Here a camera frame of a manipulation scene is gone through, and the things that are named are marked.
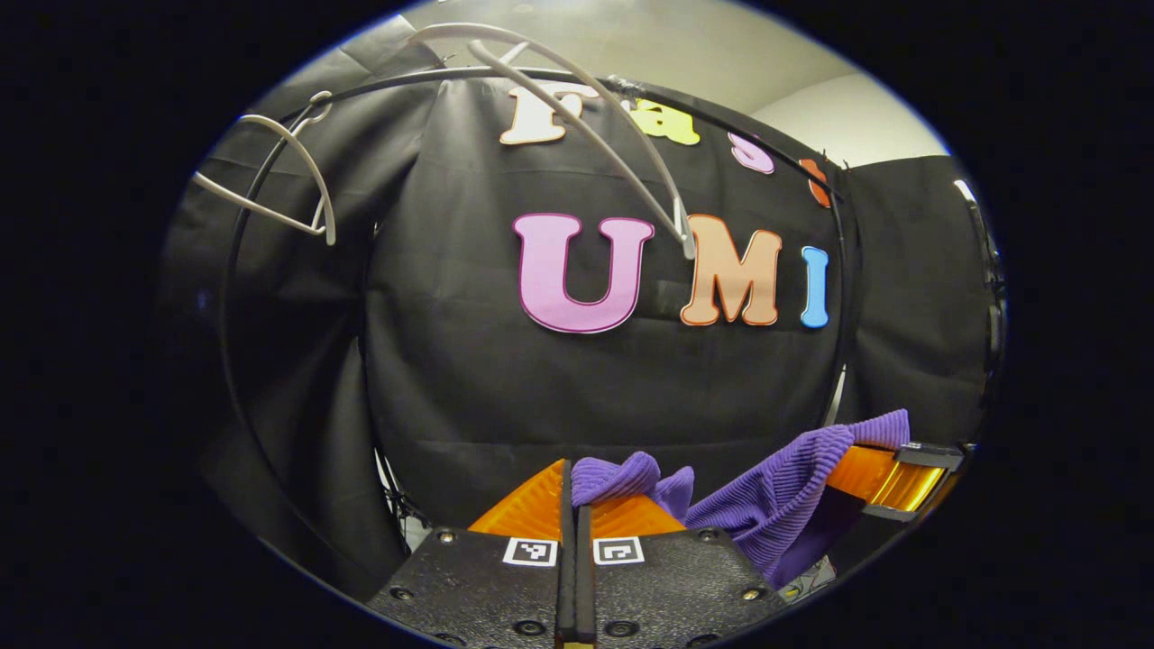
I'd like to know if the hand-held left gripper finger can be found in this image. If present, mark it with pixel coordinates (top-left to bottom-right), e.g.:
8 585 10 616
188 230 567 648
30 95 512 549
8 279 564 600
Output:
368 458 578 649
577 491 787 649

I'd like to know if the purple shirt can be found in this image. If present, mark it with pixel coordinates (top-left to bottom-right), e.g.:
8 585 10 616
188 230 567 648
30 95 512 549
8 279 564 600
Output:
570 408 911 591

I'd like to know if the white plastic hanger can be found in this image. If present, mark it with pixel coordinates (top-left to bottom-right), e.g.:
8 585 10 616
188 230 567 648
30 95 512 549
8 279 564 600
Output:
192 90 337 246
406 23 697 261

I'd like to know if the black clothes rack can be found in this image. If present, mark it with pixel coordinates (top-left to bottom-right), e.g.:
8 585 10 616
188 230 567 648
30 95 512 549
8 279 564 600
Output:
221 65 853 587

